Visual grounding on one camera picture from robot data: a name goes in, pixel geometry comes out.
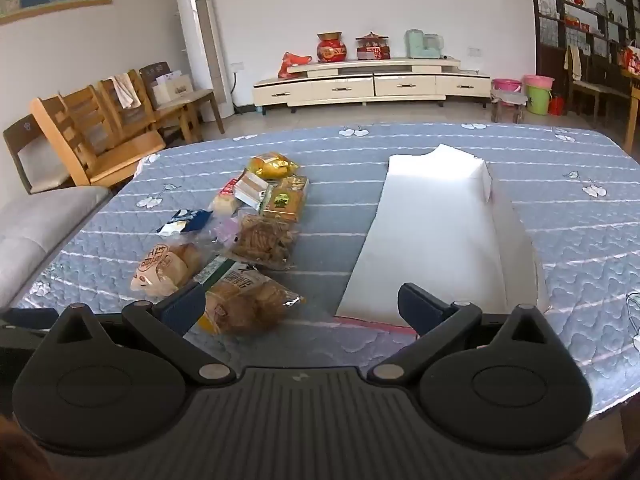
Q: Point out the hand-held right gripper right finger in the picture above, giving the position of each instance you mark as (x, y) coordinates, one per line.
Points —
(417, 310)

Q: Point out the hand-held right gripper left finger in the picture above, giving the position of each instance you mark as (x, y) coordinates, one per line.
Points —
(182, 307)

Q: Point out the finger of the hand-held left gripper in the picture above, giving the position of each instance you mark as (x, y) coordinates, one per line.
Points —
(30, 317)

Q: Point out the bread bag orange print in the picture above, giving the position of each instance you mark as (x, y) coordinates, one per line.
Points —
(162, 267)

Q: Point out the clear bun bag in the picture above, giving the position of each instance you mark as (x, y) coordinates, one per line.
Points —
(250, 300)

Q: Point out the white cardboard box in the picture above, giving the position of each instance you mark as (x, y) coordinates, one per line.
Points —
(435, 230)

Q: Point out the blue white snack packet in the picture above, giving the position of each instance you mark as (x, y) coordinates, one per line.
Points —
(187, 220)

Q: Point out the clear purple snack packet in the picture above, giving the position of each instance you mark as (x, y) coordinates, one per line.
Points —
(224, 230)

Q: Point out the fried twist snack bag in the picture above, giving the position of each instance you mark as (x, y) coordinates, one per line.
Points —
(262, 242)

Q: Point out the red white wafer packet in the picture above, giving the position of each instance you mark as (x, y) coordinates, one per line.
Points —
(225, 200)

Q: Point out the white brown snack packet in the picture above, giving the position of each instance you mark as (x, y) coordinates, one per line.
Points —
(250, 184)

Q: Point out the green gold cake packet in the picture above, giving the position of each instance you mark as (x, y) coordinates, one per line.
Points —
(282, 205)

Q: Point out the yellow bun packet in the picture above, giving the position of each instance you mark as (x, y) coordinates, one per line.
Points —
(272, 166)

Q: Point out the padded dark chair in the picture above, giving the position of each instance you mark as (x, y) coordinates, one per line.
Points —
(40, 160)

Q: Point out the light wooden chair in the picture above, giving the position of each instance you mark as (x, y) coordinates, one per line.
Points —
(170, 120)
(125, 152)
(85, 105)

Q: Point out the gold brown cake packet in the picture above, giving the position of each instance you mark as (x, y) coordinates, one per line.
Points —
(295, 184)

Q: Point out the dark wooden chair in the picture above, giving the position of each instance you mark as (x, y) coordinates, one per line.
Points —
(202, 97)

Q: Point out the white paper bag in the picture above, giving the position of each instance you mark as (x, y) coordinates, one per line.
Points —
(172, 91)

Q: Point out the white towel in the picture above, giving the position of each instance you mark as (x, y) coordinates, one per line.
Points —
(126, 91)

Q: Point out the small stool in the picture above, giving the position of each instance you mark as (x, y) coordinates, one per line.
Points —
(507, 105)

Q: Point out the cream tv cabinet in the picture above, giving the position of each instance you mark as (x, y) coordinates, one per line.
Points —
(350, 85)

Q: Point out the pink basin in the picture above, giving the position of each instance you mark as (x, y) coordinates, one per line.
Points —
(506, 85)
(539, 81)

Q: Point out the green bucket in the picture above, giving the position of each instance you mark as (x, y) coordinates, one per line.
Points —
(537, 100)

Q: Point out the small red bucket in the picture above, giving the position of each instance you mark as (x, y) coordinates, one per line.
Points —
(556, 106)

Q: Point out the red plastic bag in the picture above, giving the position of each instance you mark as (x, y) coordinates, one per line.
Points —
(290, 66)

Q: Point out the mint green appliance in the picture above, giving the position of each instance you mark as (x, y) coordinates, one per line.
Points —
(420, 45)

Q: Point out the red gift box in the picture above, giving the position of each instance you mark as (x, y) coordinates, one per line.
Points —
(373, 47)

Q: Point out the white standing air conditioner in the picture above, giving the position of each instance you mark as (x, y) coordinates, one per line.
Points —
(200, 35)

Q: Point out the red gold jar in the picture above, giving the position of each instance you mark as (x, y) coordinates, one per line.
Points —
(331, 49)

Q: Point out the wooden chair with cloth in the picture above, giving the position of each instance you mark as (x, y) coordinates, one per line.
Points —
(595, 90)

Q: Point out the cream cloth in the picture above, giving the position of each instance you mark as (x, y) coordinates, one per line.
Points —
(574, 62)

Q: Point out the wooden side table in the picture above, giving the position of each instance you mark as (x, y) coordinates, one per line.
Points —
(632, 105)

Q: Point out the red gift bag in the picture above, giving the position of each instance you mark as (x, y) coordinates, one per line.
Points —
(632, 57)

